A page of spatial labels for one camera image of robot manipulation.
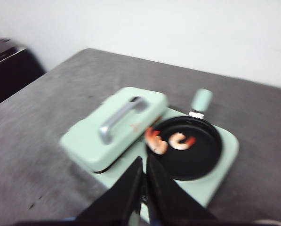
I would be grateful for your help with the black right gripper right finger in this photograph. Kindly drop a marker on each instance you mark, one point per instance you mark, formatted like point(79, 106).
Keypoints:
point(168, 204)

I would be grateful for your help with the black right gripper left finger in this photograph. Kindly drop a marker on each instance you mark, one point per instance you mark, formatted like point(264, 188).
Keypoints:
point(122, 202)

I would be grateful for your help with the orange cooked shrimp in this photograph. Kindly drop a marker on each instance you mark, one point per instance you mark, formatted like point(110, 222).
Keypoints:
point(154, 141)
point(179, 141)

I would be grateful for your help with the mint green sandwich maker lid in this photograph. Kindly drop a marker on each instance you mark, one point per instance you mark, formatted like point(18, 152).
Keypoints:
point(99, 139)

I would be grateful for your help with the mint green breakfast maker base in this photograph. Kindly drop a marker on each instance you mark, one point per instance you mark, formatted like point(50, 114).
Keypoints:
point(201, 189)

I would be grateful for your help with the dark object beside table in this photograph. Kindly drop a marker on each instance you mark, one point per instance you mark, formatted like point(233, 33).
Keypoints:
point(18, 67)

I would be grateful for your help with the black frying pan green handle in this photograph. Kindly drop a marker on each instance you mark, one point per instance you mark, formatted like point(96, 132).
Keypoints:
point(189, 148)

